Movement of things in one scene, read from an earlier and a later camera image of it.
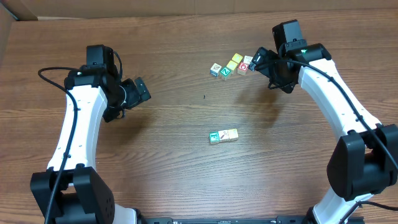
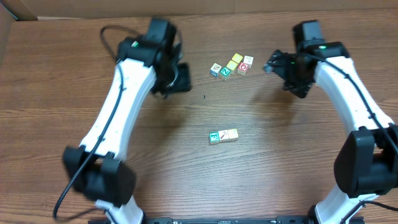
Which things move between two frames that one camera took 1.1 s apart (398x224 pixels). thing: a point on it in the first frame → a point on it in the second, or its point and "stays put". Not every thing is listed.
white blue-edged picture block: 215,69 stays put
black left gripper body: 142,90 → 181,78
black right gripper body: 280,80 → 285,71
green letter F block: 214,137 stays put
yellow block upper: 237,58 stays put
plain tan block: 233,133 stays put
